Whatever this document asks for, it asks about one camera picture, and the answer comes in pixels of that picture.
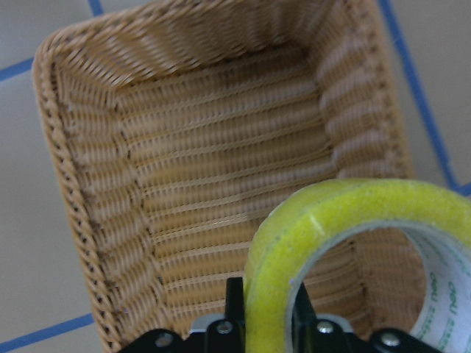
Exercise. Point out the yellow tape roll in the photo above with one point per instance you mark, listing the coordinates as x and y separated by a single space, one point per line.
415 241

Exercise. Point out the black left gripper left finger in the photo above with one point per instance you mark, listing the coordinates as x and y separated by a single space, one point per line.
227 334

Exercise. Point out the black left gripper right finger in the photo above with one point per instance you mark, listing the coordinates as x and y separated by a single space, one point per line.
315 335

